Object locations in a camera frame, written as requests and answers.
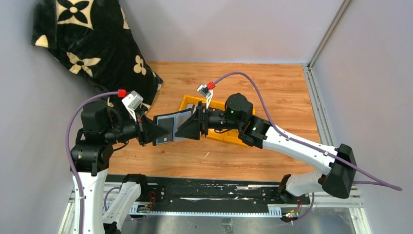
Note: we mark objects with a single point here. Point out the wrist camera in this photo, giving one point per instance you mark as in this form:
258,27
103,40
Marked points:
206,92
131,102

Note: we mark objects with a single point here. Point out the aluminium frame post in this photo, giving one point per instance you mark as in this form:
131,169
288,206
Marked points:
329,32

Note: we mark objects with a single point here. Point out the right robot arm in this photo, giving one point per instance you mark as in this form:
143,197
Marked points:
333,173

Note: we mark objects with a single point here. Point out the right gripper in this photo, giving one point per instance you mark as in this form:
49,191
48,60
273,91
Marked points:
201,119

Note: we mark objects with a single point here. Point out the right yellow bin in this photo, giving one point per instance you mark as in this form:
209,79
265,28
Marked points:
237,139

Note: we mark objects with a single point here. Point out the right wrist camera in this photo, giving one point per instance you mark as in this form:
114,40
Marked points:
206,92

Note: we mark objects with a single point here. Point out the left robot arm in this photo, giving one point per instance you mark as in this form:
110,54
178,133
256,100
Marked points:
91,157

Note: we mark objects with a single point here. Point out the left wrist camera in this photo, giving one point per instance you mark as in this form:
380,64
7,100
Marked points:
131,102

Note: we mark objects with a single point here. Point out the left yellow bin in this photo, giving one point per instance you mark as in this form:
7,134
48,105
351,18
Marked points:
188,101

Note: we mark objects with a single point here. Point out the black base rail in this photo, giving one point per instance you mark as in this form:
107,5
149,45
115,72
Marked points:
214,197

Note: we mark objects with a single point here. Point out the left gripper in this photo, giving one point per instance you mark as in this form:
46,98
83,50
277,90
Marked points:
141,129

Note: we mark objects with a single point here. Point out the black floral blanket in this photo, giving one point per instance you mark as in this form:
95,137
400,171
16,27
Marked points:
92,39

